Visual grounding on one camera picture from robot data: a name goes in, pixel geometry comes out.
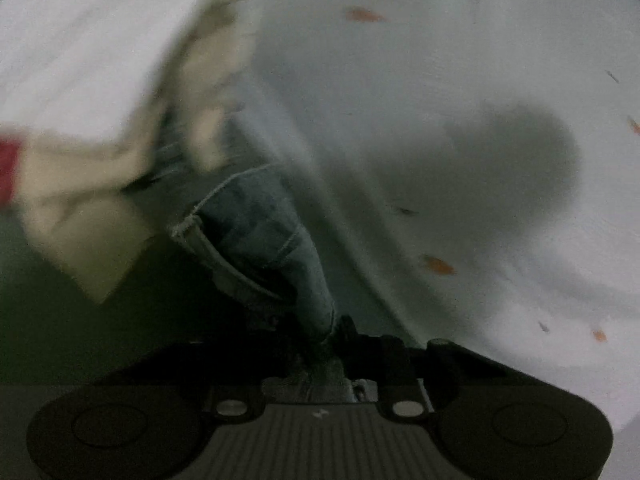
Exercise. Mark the white carrot print sheet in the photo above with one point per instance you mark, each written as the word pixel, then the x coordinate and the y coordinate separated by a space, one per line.
pixel 450 60

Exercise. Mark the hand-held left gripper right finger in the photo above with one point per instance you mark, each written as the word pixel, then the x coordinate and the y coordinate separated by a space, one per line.
pixel 397 360

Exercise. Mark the blue jeans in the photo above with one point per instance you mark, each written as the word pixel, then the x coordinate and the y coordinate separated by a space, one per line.
pixel 260 240

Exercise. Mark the beige garment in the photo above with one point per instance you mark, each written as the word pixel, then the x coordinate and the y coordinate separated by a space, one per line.
pixel 75 210

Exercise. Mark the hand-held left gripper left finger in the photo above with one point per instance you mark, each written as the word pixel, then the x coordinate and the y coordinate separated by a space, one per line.
pixel 245 365

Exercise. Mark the white garment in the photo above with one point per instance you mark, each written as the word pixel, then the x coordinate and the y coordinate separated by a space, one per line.
pixel 75 60

